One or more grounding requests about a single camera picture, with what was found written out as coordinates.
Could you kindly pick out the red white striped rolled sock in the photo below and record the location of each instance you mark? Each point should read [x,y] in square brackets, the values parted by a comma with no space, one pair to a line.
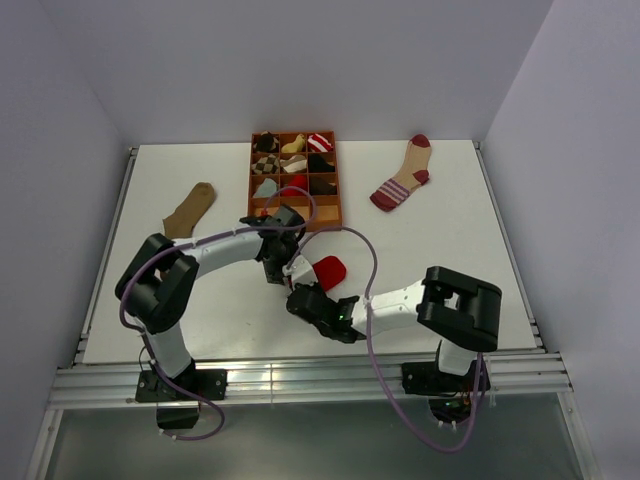
[319,143]

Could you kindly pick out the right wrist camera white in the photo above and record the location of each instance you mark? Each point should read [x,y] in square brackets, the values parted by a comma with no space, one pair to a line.
[299,272]

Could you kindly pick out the red sock with white pattern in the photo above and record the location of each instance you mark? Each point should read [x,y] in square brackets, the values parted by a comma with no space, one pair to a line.
[330,271]

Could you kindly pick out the orange wooden compartment tray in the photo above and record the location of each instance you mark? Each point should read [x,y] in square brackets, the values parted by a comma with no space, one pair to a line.
[319,211]

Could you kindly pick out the beige brown striped rolled sock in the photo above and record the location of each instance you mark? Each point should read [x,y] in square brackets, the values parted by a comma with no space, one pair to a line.
[294,164]

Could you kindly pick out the black box under rail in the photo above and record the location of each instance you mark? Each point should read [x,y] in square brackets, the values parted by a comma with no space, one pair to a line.
[177,418]

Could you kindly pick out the checkered rolled sock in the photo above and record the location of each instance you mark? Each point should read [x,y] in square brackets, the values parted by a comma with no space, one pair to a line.
[266,165]

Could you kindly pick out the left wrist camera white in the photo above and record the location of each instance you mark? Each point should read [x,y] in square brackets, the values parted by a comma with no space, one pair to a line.
[263,213]

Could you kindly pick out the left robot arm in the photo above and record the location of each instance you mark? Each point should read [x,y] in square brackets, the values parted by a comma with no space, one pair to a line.
[155,289]

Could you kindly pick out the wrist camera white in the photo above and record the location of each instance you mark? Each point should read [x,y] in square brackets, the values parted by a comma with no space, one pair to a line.
[299,272]
[263,213]

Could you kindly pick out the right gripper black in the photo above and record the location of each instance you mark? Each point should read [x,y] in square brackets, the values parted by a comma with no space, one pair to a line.
[317,287]

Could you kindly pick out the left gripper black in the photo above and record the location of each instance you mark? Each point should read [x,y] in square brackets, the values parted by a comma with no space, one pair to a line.
[273,274]

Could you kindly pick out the dark brown black rolled sock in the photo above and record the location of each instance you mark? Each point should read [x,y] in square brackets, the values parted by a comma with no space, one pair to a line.
[320,187]

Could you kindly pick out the aluminium front rail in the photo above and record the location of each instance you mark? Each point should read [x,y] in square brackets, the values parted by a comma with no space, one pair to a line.
[296,381]

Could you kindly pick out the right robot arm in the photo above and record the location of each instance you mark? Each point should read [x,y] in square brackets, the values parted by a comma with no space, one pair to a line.
[462,310]

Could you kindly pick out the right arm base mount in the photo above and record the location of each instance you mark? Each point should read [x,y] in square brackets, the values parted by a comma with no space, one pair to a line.
[424,379]

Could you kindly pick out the light blue rolled sock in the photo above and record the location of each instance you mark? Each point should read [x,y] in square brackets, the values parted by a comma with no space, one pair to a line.
[267,188]

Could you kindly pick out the yellow rolled sock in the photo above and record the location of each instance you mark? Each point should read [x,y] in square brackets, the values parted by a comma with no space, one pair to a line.
[295,146]

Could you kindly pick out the beige maroon striped sock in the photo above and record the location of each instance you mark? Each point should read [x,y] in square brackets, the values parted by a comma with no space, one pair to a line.
[413,174]

